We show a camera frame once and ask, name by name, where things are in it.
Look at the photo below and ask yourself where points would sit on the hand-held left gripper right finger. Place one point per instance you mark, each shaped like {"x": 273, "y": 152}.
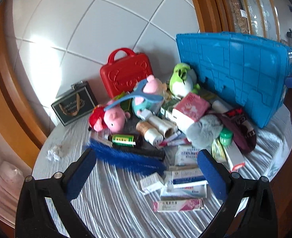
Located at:
{"x": 211, "y": 173}

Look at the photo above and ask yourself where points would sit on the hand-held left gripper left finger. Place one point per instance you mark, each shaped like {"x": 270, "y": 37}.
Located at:
{"x": 81, "y": 176}

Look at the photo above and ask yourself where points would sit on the blue plastic storage crate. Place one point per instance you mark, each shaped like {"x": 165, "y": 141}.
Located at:
{"x": 235, "y": 74}

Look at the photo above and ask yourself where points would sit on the white and blue medicine box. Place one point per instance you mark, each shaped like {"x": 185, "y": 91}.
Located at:
{"x": 189, "y": 178}

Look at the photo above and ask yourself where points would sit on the yellow green packet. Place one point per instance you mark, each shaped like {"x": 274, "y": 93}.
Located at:
{"x": 218, "y": 151}

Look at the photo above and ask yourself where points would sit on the white box red end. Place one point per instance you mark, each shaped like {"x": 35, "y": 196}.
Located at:
{"x": 235, "y": 157}

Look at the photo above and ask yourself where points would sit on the white soft packet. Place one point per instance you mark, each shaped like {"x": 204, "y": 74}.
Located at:
{"x": 186, "y": 155}

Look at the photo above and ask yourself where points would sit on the flat white medicine box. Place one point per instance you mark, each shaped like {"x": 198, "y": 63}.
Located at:
{"x": 183, "y": 192}

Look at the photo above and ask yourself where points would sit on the crumpled white tissue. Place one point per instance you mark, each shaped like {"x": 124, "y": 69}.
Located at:
{"x": 55, "y": 152}

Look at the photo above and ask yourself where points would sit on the small green jar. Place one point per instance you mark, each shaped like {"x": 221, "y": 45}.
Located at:
{"x": 225, "y": 137}

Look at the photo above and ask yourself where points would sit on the grey plush toy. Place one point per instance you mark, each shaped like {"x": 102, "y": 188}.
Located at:
{"x": 203, "y": 131}

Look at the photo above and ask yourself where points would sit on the pink and white medicine box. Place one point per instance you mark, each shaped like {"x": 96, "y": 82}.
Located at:
{"x": 178, "y": 205}

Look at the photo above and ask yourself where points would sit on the blue bristle brush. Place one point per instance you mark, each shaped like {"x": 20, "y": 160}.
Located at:
{"x": 126, "y": 160}

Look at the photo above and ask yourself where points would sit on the white ointment tube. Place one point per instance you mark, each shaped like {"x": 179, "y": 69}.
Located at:
{"x": 174, "y": 143}

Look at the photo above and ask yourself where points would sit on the dark red patterned sock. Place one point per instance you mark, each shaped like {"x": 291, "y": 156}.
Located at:
{"x": 242, "y": 131}

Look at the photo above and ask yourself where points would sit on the dark bottle green label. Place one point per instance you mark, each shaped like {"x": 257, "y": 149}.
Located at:
{"x": 123, "y": 140}

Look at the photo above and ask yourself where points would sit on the small white medicine box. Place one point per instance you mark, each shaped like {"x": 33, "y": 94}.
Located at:
{"x": 149, "y": 183}

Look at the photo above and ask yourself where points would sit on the pink pig plush red hat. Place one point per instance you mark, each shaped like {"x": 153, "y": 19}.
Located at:
{"x": 111, "y": 119}

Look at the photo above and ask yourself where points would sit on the pink tissue pack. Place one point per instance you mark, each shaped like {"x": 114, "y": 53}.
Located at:
{"x": 190, "y": 109}

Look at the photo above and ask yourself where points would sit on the short white roll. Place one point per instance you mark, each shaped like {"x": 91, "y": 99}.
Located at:
{"x": 220, "y": 105}

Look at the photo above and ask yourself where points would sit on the dark gift box gold print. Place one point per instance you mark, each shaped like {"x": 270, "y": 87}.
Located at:
{"x": 74, "y": 104}

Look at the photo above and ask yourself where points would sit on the brown thread spool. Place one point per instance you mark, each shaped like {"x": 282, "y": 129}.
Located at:
{"x": 143, "y": 128}

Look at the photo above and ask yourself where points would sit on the green and white box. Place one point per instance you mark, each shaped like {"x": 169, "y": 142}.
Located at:
{"x": 169, "y": 107}

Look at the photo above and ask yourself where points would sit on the frosted glass door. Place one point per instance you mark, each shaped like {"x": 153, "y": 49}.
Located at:
{"x": 262, "y": 10}

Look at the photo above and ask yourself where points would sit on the patterned fabric roll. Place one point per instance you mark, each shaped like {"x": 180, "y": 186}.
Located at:
{"x": 238, "y": 12}

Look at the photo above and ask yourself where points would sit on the green and white plush toy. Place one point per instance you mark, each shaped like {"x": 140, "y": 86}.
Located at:
{"x": 182, "y": 81}

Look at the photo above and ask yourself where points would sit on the blue plastic hanger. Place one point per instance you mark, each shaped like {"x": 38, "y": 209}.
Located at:
{"x": 136, "y": 95}

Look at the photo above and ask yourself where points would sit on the pink and blue pig plush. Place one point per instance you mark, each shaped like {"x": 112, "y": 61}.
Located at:
{"x": 151, "y": 86}

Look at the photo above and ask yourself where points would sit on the red plastic carry case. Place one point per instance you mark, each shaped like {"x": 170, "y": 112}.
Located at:
{"x": 126, "y": 74}

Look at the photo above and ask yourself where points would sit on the wooden frame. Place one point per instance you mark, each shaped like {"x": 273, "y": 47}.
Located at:
{"x": 208, "y": 5}
{"x": 9, "y": 91}

